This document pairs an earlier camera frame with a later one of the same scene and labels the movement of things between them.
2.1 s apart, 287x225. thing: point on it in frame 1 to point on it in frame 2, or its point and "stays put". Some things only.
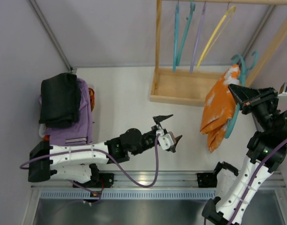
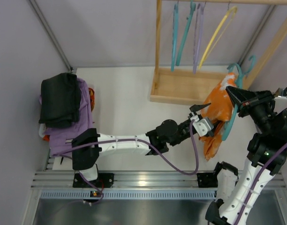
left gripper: x=156 y=132 to x=195 y=112
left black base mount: x=98 y=180 stays put
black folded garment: x=60 y=100 stays put
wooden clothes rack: x=192 y=86 stays put
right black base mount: x=207 y=180 stays put
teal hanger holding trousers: x=242 y=80 to x=239 y=79
